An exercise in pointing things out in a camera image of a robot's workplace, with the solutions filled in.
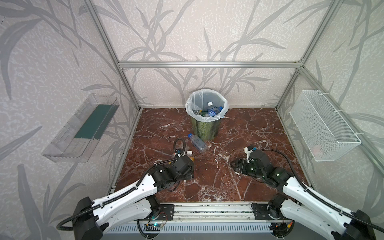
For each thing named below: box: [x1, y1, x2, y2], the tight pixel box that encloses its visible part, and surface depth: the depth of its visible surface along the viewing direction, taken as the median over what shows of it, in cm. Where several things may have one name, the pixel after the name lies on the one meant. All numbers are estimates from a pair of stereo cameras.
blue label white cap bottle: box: [207, 101, 217, 112], surface depth 100 cm
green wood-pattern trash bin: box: [191, 117, 223, 141], surface depth 93 cm
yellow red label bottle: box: [186, 150, 196, 162], surface depth 82 cm
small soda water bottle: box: [188, 133, 208, 151], surface depth 97 cm
